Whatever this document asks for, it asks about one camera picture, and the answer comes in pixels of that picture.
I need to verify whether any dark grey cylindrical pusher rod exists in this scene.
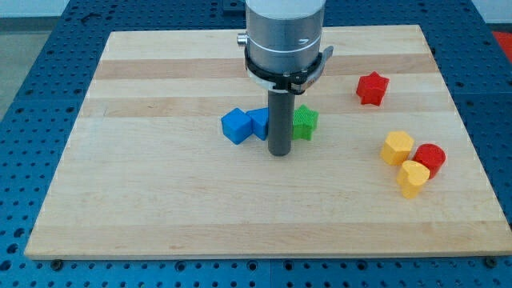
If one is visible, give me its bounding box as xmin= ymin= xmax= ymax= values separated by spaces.
xmin=267 ymin=91 xmax=295 ymax=157

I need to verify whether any black clamp ring mount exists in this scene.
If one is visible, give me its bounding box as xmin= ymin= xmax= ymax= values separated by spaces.
xmin=244 ymin=46 xmax=334 ymax=95

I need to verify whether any grey cylindrical robot arm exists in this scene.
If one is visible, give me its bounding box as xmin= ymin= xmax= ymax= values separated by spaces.
xmin=237 ymin=0 xmax=334 ymax=157

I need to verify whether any yellow hexagon block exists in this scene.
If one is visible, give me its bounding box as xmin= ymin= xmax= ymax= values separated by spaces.
xmin=380 ymin=130 xmax=414 ymax=166

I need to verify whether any blue block behind rod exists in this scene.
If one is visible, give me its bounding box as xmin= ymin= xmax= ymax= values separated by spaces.
xmin=246 ymin=107 xmax=269 ymax=141

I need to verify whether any green star block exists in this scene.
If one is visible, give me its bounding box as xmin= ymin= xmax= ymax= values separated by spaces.
xmin=292 ymin=105 xmax=319 ymax=141

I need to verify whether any blue cube block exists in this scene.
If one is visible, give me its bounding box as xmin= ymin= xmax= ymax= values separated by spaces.
xmin=221 ymin=108 xmax=253 ymax=145

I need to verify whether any red star block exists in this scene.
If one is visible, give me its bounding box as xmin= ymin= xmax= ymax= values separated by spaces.
xmin=356 ymin=71 xmax=390 ymax=106

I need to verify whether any yellow heart block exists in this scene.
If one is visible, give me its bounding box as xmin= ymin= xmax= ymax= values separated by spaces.
xmin=396 ymin=160 xmax=430 ymax=199

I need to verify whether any light wooden board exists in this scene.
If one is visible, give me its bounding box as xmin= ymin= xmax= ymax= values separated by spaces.
xmin=25 ymin=25 xmax=511 ymax=260

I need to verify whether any red cylinder block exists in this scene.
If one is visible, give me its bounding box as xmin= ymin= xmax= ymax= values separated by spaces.
xmin=412 ymin=143 xmax=446 ymax=179

